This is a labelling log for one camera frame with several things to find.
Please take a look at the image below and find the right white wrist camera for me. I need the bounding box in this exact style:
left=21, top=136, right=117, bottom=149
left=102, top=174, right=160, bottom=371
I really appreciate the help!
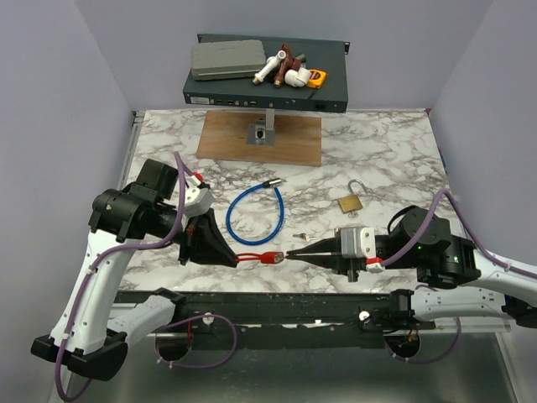
left=339, top=227, right=385, bottom=274

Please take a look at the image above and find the yellow tape measure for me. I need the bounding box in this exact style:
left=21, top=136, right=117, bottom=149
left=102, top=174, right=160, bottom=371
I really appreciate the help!
left=306, top=69, right=328, bottom=90

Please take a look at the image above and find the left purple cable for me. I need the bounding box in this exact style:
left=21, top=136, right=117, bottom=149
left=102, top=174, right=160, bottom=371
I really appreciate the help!
left=54, top=151, right=238, bottom=402

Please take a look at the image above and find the wooden board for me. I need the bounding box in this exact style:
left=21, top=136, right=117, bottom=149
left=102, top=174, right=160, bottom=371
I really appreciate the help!
left=196, top=111, right=322, bottom=167

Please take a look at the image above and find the purple cable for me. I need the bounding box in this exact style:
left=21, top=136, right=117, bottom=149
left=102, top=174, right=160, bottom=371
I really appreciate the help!
left=54, top=151, right=238, bottom=402
left=379, top=188, right=537, bottom=365

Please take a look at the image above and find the white elbow pipe fitting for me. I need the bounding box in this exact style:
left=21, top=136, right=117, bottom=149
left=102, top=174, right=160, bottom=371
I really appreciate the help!
left=284, top=68, right=311, bottom=88

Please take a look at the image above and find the black mounting rail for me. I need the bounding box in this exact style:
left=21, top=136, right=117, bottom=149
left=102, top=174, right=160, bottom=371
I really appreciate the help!
left=112, top=289, right=437, bottom=352

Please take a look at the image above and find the grey plastic case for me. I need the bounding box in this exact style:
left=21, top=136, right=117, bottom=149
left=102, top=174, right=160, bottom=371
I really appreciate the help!
left=190, top=39, right=267, bottom=81

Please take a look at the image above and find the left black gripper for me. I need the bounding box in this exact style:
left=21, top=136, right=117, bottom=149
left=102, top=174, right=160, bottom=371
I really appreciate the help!
left=148, top=203, right=240, bottom=267

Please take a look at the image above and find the brown pipe fitting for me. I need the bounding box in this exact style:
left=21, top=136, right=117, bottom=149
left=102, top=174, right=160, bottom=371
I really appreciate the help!
left=274, top=44, right=302, bottom=88

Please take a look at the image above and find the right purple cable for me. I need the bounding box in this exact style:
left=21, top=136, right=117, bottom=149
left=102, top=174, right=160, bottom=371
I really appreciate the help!
left=379, top=188, right=537, bottom=365

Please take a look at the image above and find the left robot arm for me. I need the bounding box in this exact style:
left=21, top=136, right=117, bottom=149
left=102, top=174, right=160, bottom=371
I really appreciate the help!
left=30, top=160, right=237, bottom=381

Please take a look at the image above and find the blue cable lock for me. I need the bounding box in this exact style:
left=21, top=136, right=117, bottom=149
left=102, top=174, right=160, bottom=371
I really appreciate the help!
left=225, top=178, right=285, bottom=247

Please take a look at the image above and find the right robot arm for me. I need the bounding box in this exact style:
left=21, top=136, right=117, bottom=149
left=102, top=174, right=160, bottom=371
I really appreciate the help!
left=285, top=206, right=536, bottom=330

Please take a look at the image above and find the white straight pipe fitting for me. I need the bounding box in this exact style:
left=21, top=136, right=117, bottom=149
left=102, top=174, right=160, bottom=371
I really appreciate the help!
left=253, top=50, right=287, bottom=85

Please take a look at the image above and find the aluminium frame profile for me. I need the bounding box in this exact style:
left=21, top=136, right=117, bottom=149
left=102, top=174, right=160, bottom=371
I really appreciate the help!
left=66, top=300, right=513, bottom=337

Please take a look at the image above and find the brass padlock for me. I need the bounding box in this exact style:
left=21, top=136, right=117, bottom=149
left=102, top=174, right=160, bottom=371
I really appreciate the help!
left=337, top=179, right=368, bottom=217

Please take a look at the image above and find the metal stand post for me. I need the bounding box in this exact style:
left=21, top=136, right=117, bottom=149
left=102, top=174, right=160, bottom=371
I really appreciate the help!
left=247, top=109, right=276, bottom=147

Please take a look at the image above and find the silver key bunch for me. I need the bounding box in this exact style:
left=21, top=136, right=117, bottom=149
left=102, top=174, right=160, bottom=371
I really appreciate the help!
left=293, top=233, right=315, bottom=242

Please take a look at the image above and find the dark teal rack device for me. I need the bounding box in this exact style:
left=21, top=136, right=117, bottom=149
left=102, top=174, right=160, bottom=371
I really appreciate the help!
left=183, top=36, right=348, bottom=113

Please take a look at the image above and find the red cable lock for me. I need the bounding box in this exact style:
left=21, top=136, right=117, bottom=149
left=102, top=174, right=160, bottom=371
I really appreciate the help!
left=236, top=251, right=285, bottom=264

